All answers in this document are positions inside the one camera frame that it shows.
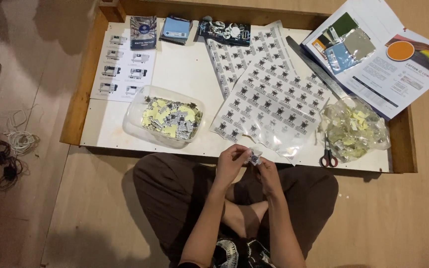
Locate person's left hand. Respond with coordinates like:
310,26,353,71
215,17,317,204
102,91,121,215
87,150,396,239
215,144,252,190

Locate person's right hand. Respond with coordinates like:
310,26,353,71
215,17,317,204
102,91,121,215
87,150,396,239
255,157,284,198

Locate small cut logo sticker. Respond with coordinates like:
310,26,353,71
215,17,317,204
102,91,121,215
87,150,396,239
247,147,263,167

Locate person's bare foot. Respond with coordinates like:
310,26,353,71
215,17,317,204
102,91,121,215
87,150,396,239
221,184,270,239

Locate large logo sticker sheet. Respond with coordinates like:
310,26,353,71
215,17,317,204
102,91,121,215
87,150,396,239
210,53,336,166

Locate person's patterned shirt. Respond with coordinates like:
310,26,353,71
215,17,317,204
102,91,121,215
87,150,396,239
211,238,276,268

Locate person's brown trousers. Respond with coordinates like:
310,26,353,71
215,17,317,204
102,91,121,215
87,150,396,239
133,153,339,267

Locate clear plastic bag of scraps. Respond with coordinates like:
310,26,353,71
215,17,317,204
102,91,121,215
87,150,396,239
314,95,391,164

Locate pile of cut logo stickers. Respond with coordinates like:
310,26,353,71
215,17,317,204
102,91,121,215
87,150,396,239
142,96,203,141

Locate clear plastic container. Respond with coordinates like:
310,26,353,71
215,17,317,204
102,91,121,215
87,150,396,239
122,85,205,149

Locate metal ruler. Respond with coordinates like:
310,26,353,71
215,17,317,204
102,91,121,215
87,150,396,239
286,36,347,100

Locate dark packet of buttons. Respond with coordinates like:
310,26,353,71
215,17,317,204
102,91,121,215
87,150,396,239
197,16,251,47

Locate blue fabric swatch stack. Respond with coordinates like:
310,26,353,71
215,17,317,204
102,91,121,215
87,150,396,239
159,14,193,46

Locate open fabric sample catalogue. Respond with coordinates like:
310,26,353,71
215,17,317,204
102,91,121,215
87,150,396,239
301,0,429,120

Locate sewing machine picture sheet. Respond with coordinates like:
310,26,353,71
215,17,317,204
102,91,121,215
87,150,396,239
90,31,157,103

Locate dark blue textile booklet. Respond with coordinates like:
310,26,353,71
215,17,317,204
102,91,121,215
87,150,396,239
130,16,158,51

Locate low wooden framed table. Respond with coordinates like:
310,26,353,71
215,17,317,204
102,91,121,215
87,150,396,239
59,0,418,174

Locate red handled scissors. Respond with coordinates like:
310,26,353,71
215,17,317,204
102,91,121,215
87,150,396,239
319,136,339,168

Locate white coiled cord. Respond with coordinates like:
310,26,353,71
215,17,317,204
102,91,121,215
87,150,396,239
0,106,41,156

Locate dark tangled cable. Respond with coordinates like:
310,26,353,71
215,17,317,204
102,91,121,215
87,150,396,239
0,140,31,192

